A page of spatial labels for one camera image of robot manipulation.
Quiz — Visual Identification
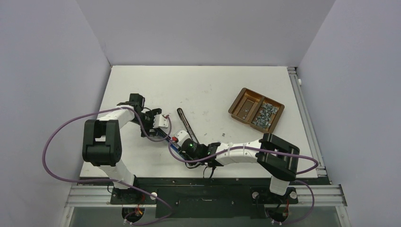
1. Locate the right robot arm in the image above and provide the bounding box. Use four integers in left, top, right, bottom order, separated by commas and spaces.
173, 130, 300, 202

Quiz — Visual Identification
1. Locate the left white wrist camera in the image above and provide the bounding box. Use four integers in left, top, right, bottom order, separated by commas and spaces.
153, 114, 170, 129

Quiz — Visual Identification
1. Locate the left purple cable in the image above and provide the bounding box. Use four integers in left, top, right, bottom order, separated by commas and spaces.
42, 106, 175, 226

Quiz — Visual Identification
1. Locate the blue stapler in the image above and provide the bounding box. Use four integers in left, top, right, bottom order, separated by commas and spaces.
156, 129, 184, 158

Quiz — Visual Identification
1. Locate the aluminium front rail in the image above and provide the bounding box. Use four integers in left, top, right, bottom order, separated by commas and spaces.
65, 185, 347, 208

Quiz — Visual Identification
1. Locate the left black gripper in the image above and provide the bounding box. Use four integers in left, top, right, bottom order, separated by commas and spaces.
131, 110, 162, 136

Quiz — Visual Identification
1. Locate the aluminium side rail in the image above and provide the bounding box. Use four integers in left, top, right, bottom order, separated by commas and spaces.
287, 67, 327, 177

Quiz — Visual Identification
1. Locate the black stapler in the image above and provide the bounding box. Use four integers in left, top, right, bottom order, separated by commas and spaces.
177, 108, 199, 143

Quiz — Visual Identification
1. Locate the brown plastic tray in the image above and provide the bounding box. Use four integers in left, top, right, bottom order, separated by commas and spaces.
228, 87, 285, 133

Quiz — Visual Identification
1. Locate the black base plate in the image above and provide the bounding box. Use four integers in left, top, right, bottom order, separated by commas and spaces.
110, 177, 298, 218

